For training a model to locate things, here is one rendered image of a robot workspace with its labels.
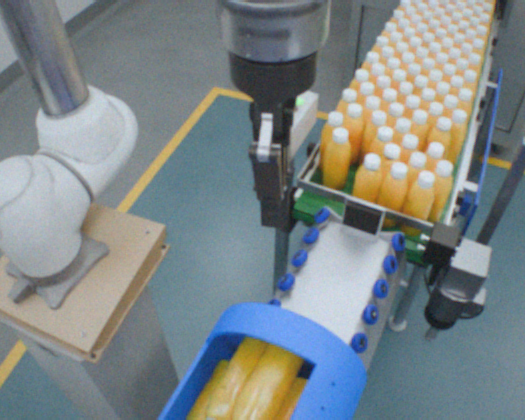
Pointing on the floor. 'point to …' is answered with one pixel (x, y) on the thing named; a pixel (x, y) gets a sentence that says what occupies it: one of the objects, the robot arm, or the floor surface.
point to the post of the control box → (281, 247)
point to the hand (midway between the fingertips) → (274, 202)
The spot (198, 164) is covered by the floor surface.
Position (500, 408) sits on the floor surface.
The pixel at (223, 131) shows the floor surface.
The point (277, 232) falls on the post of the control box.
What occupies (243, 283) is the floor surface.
